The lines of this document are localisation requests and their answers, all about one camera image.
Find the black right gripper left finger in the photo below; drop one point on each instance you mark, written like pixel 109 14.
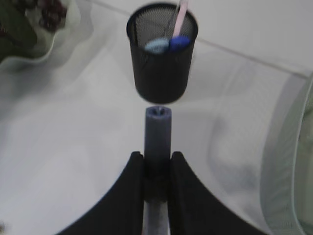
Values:
pixel 120 211

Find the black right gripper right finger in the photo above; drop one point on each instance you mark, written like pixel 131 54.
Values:
pixel 194 210

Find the silver glitter pen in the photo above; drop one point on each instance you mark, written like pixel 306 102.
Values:
pixel 157 151

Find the blue capped scissors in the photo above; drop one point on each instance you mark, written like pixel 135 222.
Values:
pixel 163 45

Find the purple artificial grape bunch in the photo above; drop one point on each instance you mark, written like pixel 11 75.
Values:
pixel 17 36

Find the pink capped scissors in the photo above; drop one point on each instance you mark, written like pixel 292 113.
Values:
pixel 182 9

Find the transparent plastic ruler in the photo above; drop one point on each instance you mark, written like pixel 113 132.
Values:
pixel 172 22

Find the black mesh pen holder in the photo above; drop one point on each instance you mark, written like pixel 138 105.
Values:
pixel 159 78

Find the light green wavy plate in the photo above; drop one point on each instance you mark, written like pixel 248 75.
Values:
pixel 47 42

